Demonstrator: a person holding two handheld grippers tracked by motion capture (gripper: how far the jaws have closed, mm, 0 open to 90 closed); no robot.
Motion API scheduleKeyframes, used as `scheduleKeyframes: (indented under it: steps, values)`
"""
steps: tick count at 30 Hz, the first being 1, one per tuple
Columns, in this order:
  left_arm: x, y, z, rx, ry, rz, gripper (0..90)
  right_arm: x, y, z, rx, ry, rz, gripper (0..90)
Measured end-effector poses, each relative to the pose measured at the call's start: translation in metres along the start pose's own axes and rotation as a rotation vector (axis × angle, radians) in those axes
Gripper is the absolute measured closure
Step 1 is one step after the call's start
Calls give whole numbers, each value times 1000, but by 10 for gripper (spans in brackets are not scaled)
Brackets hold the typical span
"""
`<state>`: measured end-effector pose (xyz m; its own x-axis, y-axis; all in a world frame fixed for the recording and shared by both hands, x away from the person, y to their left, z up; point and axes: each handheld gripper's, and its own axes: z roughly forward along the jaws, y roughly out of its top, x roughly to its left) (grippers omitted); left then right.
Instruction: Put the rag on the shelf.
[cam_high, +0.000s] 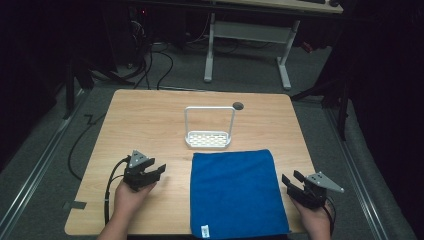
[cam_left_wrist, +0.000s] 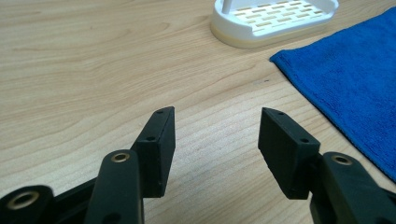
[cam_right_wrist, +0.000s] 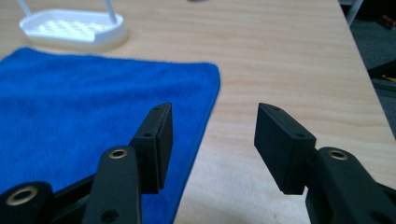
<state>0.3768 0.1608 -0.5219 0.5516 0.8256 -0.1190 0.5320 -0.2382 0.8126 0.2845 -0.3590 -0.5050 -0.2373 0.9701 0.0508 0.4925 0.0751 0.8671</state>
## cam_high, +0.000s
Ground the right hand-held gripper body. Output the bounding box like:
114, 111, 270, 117
288, 171, 345, 210

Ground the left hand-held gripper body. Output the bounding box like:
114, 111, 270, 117
122, 149, 157, 193

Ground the person's left hand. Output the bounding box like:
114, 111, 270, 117
112, 180, 158, 221

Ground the person's right hand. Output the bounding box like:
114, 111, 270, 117
289, 195, 333, 235

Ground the blue cloth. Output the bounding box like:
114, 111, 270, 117
189, 148, 291, 240

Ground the grey tape strip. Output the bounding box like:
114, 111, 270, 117
62, 200, 88, 211

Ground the black stand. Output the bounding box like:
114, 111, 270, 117
290, 74, 355, 142
62, 56, 134, 120

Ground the black computer tower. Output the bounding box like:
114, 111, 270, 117
128, 4, 152, 69

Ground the desk with white legs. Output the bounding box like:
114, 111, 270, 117
186, 0, 344, 91

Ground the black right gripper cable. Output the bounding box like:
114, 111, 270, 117
324, 195, 337, 237

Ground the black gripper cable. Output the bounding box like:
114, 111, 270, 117
103, 156, 131, 226
324, 195, 337, 237

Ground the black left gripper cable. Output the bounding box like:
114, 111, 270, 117
103, 156, 131, 226

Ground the metal floor rail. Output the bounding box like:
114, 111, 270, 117
323, 106, 390, 240
0, 89, 88, 235

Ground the white rack with handle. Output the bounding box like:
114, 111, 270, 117
184, 105, 236, 150

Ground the black floor cable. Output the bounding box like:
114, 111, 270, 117
67, 113, 108, 182

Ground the bundle of black cables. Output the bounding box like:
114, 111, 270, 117
131, 41, 175, 91

